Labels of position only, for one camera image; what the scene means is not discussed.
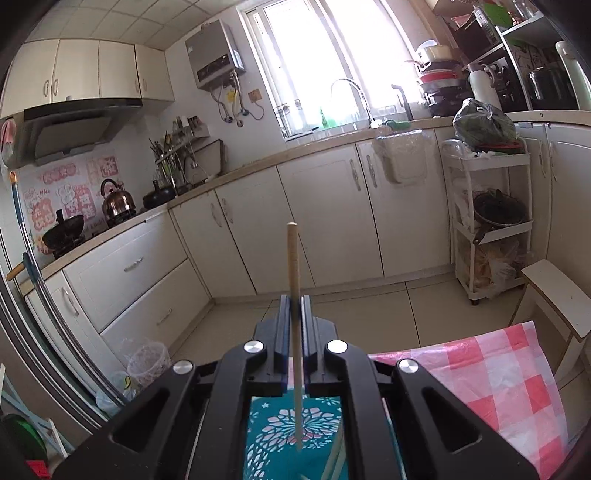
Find pink checked plastic tablecloth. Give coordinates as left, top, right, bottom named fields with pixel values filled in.
left=367, top=320, right=571, bottom=480

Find metal kitchen shelf rack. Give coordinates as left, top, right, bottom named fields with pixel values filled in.
left=442, top=0, right=591, bottom=112

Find grey wall water heater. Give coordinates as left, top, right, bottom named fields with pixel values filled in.
left=185, top=19, right=246, bottom=91

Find stack of pots and pans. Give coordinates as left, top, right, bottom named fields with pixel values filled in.
left=406, top=41, right=472, bottom=116

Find black cooking pot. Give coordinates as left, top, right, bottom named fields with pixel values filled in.
left=141, top=180, right=177, bottom=210

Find crumpled plastic bags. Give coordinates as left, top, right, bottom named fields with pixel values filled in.
left=462, top=240, right=523, bottom=297

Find clear plastic waste basket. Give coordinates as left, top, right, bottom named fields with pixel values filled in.
left=126, top=340, right=170, bottom=393

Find pink hanging cloth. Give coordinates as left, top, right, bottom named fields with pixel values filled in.
left=0, top=119, right=15, bottom=158

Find wooden chopstick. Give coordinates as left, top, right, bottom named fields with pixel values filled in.
left=287, top=222, right=306, bottom=453
left=321, top=431, right=345, bottom=480

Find chrome curved faucet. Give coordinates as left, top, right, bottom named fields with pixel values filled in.
left=330, top=78, right=378, bottom=130

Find white rolling storage cart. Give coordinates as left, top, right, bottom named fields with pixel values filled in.
left=441, top=137, right=534, bottom=306

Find black range hood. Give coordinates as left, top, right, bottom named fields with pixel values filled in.
left=22, top=98, right=144, bottom=168

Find white wooden stool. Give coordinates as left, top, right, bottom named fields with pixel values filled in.
left=508, top=258, right=591, bottom=385

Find cream upper wall cabinets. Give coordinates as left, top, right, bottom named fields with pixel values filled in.
left=0, top=39, right=175, bottom=119

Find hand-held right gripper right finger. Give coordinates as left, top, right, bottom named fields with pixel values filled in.
left=301, top=295, right=541, bottom=480

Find white framed window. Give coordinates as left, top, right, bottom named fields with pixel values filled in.
left=240, top=0, right=435, bottom=140

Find bag of green vegetables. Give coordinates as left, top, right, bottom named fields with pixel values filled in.
left=452, top=98, right=518, bottom=149

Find black wok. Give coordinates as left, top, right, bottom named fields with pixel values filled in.
left=42, top=209, right=86, bottom=251

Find green round object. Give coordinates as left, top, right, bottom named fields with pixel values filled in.
left=0, top=411, right=47, bottom=463

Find black faucet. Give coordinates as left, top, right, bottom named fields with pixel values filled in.
left=391, top=83, right=414, bottom=122

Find metal utensil rack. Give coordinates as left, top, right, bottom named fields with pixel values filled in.
left=148, top=131, right=223, bottom=190

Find blue floral cutout utensil holder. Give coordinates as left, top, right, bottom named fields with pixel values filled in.
left=242, top=394, right=354, bottom=480

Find black frying pan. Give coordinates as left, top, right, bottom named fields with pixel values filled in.
left=471, top=188, right=528, bottom=245

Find pink wall stickers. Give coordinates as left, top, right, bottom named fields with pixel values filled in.
left=23, top=156, right=119, bottom=255

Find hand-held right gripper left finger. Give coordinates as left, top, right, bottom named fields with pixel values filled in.
left=53, top=295, right=293, bottom=480

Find white thermos jug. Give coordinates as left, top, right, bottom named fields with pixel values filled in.
left=468, top=64, right=502, bottom=112

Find copper kettle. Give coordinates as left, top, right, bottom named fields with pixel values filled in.
left=100, top=178, right=136, bottom=222

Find black microwave oven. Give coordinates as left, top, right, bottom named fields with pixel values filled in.
left=450, top=8, right=504, bottom=61

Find black storage jar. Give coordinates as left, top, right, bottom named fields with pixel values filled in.
left=526, top=68, right=562, bottom=110

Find cream kitchen base cabinets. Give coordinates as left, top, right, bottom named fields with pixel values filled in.
left=23, top=121, right=591, bottom=371

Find stainless steel refrigerator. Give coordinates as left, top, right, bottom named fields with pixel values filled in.
left=0, top=185, right=112, bottom=430

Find white hanging waste bin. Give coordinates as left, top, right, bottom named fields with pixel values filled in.
left=372, top=129, right=428, bottom=186

